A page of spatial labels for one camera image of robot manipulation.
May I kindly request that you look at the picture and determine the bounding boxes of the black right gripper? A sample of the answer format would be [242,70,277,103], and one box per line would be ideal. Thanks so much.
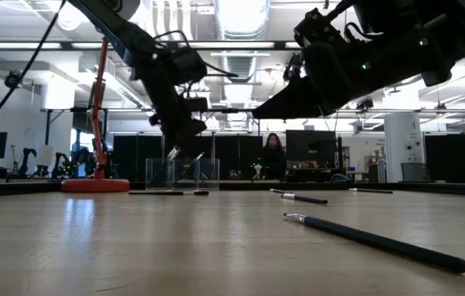
[252,8,385,121]

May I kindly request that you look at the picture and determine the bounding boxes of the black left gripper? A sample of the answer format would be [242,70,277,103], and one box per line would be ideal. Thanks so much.
[141,61,209,160]

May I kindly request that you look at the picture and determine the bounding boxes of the black fluffy-head makeup brush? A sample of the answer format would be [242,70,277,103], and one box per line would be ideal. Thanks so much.
[127,189,210,197]

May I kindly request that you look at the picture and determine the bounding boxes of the black brush short silver ferrule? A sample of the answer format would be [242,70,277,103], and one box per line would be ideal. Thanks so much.
[280,192,329,206]

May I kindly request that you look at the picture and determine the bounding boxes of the black brow comb brush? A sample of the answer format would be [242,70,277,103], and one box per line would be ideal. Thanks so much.
[348,187,394,195]

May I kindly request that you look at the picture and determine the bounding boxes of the black pointed-tip makeup brush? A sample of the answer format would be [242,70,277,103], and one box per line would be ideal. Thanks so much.
[283,211,465,275]

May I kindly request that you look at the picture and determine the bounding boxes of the black ceiling spotlight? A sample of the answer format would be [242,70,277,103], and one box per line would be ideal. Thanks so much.
[355,97,375,112]
[3,70,24,90]
[282,53,304,82]

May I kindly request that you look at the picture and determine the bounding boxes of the clear acrylic brush organizer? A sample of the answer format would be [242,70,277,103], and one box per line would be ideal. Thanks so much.
[145,157,220,191]

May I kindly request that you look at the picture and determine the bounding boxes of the black partition panels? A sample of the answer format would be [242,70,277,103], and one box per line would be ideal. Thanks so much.
[424,132,465,184]
[112,134,265,183]

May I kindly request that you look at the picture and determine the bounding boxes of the person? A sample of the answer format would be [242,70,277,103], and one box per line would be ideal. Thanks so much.
[259,132,288,182]

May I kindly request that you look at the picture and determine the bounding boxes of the dark background desk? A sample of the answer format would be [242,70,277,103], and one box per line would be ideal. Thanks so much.
[288,165,347,184]

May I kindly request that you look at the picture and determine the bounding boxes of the red desk lamp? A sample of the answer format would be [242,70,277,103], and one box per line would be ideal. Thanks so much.
[60,0,141,194]

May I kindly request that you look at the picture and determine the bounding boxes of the white column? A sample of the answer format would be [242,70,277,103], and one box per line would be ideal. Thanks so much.
[383,113,426,184]

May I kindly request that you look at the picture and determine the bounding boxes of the gray office chair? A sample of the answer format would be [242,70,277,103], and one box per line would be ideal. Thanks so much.
[399,162,431,183]

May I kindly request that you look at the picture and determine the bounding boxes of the white sign board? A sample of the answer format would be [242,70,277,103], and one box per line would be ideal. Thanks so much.
[36,144,54,168]

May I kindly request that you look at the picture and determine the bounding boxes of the black background gantry frame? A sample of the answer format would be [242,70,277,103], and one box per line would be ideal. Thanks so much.
[39,107,465,136]

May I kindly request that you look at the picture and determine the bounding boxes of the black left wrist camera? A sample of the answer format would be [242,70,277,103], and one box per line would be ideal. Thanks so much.
[169,46,209,84]

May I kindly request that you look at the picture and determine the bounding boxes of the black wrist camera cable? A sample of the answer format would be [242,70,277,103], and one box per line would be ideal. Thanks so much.
[153,29,240,79]

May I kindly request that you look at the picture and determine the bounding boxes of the silver ceiling ventilation duct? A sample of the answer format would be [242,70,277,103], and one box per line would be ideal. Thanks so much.
[214,0,273,86]

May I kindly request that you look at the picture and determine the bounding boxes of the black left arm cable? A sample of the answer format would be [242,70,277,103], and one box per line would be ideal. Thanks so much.
[0,0,68,145]

